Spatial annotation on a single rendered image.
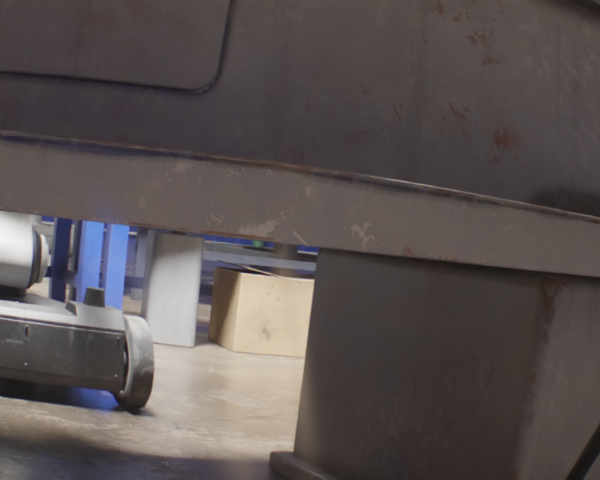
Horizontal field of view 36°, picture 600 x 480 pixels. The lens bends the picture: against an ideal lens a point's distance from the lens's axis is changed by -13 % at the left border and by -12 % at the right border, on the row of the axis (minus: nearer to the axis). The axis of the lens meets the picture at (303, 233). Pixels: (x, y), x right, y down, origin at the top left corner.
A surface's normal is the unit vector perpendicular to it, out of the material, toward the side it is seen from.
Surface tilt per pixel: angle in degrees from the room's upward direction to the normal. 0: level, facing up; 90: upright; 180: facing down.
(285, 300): 90
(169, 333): 90
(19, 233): 53
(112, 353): 90
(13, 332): 90
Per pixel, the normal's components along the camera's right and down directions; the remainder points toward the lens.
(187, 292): 0.23, 0.03
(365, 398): -0.89, -0.11
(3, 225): 0.44, -0.55
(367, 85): 0.44, 0.05
